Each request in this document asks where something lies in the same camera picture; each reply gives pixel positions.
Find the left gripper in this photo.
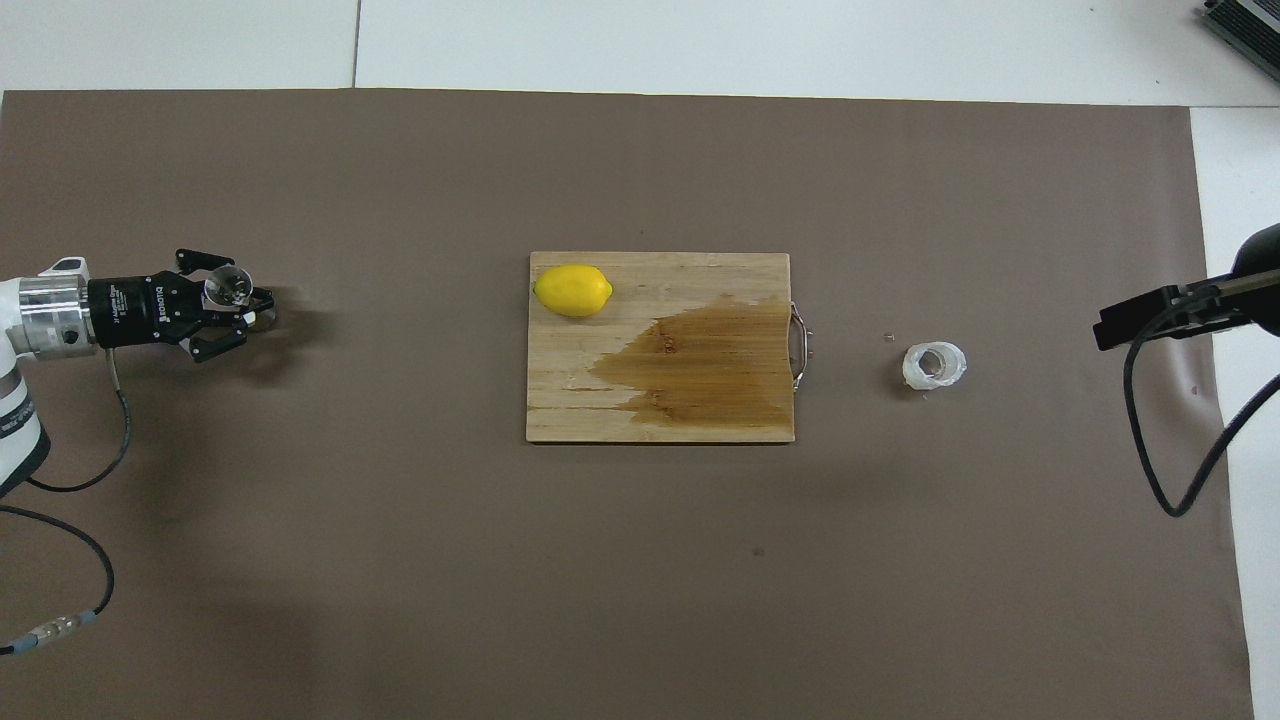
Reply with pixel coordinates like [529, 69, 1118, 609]
[87, 248, 278, 364]

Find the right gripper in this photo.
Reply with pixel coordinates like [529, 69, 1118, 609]
[1228, 222, 1280, 338]

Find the black cable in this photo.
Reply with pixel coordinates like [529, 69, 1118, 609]
[1122, 318, 1280, 519]
[0, 349, 134, 657]

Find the small clear glass cup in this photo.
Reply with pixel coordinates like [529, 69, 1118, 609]
[203, 264, 254, 309]

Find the wooden cutting board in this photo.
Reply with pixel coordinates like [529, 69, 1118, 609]
[525, 250, 814, 445]

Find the white tape roll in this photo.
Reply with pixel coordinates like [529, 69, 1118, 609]
[901, 341, 969, 394]

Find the yellow lemon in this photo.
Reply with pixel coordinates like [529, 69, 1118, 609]
[532, 263, 614, 319]

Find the black ribbed box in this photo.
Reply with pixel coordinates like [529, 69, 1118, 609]
[1198, 0, 1280, 57]

